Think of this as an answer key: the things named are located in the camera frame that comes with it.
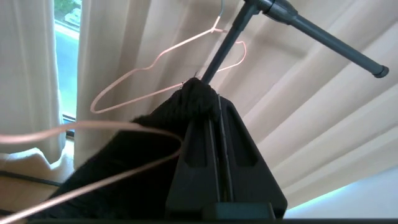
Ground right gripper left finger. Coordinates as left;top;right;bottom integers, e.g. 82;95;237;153
165;118;221;219

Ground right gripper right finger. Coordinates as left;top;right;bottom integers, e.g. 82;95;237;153
219;95;289;219

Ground black shorts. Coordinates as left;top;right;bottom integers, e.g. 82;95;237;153
27;77;222;220

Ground pink clothes hanger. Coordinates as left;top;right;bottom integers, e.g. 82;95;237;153
90;0;248;114
0;120;183;224

